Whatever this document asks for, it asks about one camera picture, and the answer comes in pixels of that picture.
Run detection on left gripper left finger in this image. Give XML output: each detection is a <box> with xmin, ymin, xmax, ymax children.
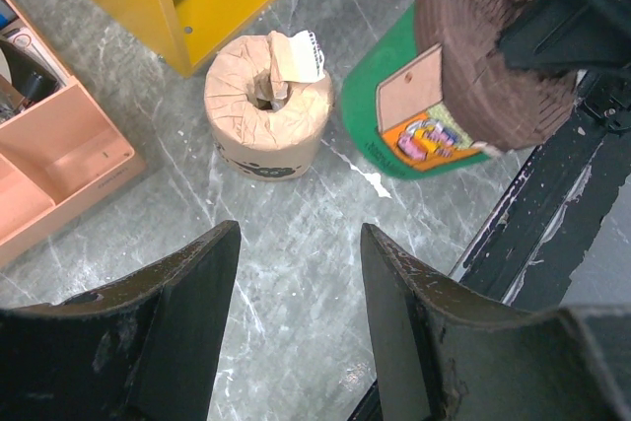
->
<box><xmin>1</xmin><ymin>221</ymin><xmax>241</xmax><ymax>420</ymax></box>

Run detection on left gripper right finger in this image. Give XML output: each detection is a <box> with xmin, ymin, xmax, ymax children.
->
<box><xmin>361</xmin><ymin>224</ymin><xmax>630</xmax><ymax>420</ymax></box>

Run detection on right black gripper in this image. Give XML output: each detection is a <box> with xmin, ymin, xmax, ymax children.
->
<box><xmin>498</xmin><ymin>0</ymin><xmax>630</xmax><ymax>79</ymax></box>

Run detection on brown green paper roll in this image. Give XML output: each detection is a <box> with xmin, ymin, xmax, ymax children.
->
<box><xmin>341</xmin><ymin>0</ymin><xmax>577</xmax><ymax>179</ymax></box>

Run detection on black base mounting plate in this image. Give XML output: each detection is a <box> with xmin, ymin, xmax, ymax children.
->
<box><xmin>353</xmin><ymin>73</ymin><xmax>630</xmax><ymax>420</ymax></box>

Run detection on orange plastic file organizer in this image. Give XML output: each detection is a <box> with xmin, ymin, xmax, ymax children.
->
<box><xmin>1</xmin><ymin>0</ymin><xmax>145</xmax><ymax>264</ymax></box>

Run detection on beige wrapped paper roll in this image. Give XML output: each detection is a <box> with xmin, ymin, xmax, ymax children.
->
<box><xmin>204</xmin><ymin>30</ymin><xmax>334</xmax><ymax>181</ymax></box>

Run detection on items in file organizer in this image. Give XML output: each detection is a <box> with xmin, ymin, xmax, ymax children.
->
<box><xmin>1</xmin><ymin>3</ymin><xmax>67</xmax><ymax>122</ymax></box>

